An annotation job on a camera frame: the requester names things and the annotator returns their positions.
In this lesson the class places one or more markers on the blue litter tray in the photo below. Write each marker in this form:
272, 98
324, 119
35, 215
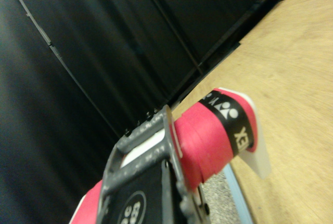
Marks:
221, 200

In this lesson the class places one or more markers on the black curtain stand pole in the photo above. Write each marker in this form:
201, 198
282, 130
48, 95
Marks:
169, 22
77, 78

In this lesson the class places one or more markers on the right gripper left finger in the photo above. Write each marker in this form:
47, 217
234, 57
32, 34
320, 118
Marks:
145, 128

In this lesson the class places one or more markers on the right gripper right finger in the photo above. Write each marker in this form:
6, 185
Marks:
182, 182

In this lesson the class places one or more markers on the black curtain stand foot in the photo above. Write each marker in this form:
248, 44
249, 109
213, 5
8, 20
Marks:
221, 55

